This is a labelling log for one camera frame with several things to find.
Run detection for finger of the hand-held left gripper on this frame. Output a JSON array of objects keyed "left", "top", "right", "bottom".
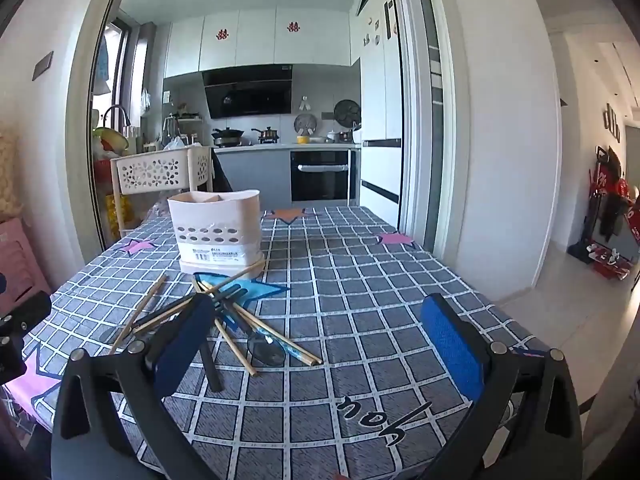
[{"left": 0, "top": 291, "right": 54, "bottom": 386}]

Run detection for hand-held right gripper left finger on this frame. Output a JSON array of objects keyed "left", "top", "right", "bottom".
[{"left": 50, "top": 292, "right": 217, "bottom": 461}]

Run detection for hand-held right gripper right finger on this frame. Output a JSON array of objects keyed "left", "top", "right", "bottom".
[{"left": 421, "top": 293, "right": 584, "bottom": 480}]

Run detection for wooden chopstick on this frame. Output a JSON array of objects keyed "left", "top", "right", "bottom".
[
  {"left": 190, "top": 277, "right": 258, "bottom": 377},
  {"left": 134, "top": 259, "right": 265, "bottom": 335},
  {"left": 108, "top": 273, "right": 168, "bottom": 357}
]

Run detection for black-handled metal spoon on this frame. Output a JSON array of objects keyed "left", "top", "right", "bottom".
[{"left": 215, "top": 287, "right": 287, "bottom": 367}]

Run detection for white utensil holder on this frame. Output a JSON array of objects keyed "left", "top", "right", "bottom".
[{"left": 167, "top": 189, "right": 265, "bottom": 277}]

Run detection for pink box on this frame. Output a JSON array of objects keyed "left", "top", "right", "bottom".
[{"left": 0, "top": 216, "right": 52, "bottom": 308}]

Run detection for grey checked tablecloth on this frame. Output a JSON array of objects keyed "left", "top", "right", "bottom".
[{"left": 0, "top": 204, "right": 563, "bottom": 480}]

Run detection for white perforated trolley basket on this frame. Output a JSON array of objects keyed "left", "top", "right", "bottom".
[{"left": 110, "top": 144, "right": 214, "bottom": 240}]

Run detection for grey lower kitchen cabinet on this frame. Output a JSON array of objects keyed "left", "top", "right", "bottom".
[{"left": 214, "top": 147, "right": 292, "bottom": 204}]

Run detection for red decorations pile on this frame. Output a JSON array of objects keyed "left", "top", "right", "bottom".
[{"left": 566, "top": 144, "right": 640, "bottom": 282}]

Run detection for black built-in oven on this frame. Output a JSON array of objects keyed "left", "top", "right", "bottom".
[{"left": 289, "top": 149, "right": 352, "bottom": 204}]

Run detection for chrome kitchen faucet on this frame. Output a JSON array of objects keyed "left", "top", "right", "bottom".
[{"left": 102, "top": 104, "right": 133, "bottom": 135}]

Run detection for white refrigerator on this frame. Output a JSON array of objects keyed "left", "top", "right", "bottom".
[{"left": 350, "top": 0, "right": 405, "bottom": 233}]

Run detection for black range hood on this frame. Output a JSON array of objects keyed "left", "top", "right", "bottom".
[{"left": 202, "top": 64, "right": 294, "bottom": 121}]

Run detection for white upper kitchen cabinets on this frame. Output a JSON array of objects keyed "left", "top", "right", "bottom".
[{"left": 164, "top": 6, "right": 354, "bottom": 80}]

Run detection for grey wall switch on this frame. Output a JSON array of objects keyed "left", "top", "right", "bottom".
[{"left": 32, "top": 51, "right": 55, "bottom": 82}]

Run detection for black round wall trivet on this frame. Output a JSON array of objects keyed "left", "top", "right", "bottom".
[{"left": 333, "top": 98, "right": 362, "bottom": 129}]

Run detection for dark wall decor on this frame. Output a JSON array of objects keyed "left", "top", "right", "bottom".
[{"left": 602, "top": 102, "right": 622, "bottom": 144}]

